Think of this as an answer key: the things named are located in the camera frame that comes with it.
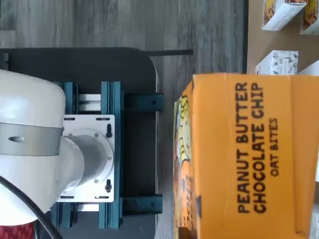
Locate orange Bobo's oat bites box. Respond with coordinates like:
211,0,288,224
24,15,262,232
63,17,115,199
172,72,319,239

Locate wooden metal-framed shelf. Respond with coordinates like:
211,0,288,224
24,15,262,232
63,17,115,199
245,0,250,75

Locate white floral pantry box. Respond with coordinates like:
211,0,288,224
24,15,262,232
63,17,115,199
255,50,299,75

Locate particle board shelf panel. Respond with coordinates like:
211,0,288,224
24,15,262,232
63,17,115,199
246,0,319,75

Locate yellow label granola box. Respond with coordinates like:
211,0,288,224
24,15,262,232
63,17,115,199
299,0,319,35
261,0,308,32

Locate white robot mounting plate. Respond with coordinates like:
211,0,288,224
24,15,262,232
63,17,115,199
56,114,116,203

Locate black cart platform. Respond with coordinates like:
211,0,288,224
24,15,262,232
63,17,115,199
0,47,164,239

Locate red patterned cloth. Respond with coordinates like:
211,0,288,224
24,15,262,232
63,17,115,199
0,221,35,239

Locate black cart bracket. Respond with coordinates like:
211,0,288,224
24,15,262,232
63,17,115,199
122,194,163,215
123,93,164,113

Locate teal aluminium extrusion frame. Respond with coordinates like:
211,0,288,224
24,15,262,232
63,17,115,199
51,81,125,229

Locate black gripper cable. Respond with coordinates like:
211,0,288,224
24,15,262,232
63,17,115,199
0,175,63,239

